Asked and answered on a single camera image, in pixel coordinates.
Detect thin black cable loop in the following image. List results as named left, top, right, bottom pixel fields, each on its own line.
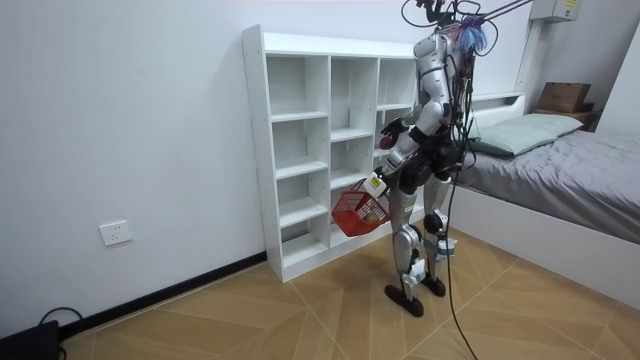
left=38, top=306, right=85, bottom=360

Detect grey bed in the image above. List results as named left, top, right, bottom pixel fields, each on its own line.
left=448, top=92, right=640, bottom=311

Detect pale green pillow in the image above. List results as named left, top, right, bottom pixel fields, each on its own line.
left=468, top=113, right=585, bottom=160

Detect white wall duct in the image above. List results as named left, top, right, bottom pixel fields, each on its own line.
left=513, top=18, right=545, bottom=97

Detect white cubby shelf unit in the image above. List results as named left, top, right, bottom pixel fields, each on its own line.
left=241, top=23, right=427, bottom=284

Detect robot body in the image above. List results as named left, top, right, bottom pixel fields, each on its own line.
left=411, top=0, right=479, bottom=197

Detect robot legs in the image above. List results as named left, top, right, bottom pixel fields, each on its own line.
left=383, top=172, right=459, bottom=319

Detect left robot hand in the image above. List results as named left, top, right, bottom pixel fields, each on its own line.
left=362, top=166, right=393, bottom=200

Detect red plastic basket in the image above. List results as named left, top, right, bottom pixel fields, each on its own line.
left=330, top=178, right=392, bottom=238

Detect black device on floor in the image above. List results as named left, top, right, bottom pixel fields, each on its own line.
left=0, top=319, right=62, bottom=360

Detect black floor cable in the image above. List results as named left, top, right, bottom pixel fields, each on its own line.
left=443, top=169, right=480, bottom=360

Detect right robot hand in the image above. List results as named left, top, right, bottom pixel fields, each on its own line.
left=380, top=117, right=412, bottom=145

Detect cable bundle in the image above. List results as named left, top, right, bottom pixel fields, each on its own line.
left=399, top=0, right=534, bottom=57

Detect white wall socket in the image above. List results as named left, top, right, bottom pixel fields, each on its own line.
left=98, top=219, right=134, bottom=248

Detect grey wall box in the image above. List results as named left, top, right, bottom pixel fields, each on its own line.
left=528, top=0, right=584, bottom=24

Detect brown cardboard box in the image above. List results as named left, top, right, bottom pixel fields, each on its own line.
left=535, top=81, right=593, bottom=115

